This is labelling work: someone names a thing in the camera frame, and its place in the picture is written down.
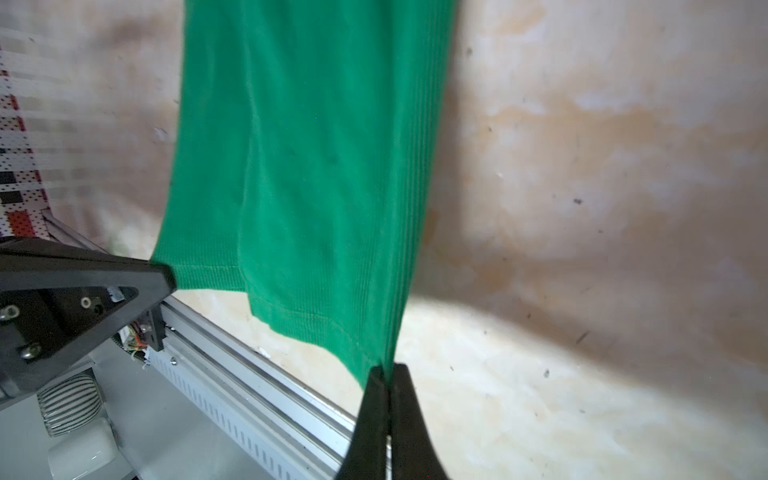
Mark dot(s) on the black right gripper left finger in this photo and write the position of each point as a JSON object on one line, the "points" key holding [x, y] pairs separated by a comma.
{"points": [[366, 457]]}

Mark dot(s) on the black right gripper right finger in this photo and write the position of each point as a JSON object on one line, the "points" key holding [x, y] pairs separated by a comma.
{"points": [[413, 455]]}

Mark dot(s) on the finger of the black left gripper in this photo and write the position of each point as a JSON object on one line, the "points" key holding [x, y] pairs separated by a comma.
{"points": [[59, 302]]}

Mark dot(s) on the green tank top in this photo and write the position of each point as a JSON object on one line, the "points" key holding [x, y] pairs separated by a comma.
{"points": [[306, 135]]}

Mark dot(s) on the aluminium front rail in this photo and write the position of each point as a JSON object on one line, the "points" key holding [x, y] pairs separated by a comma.
{"points": [[205, 406]]}

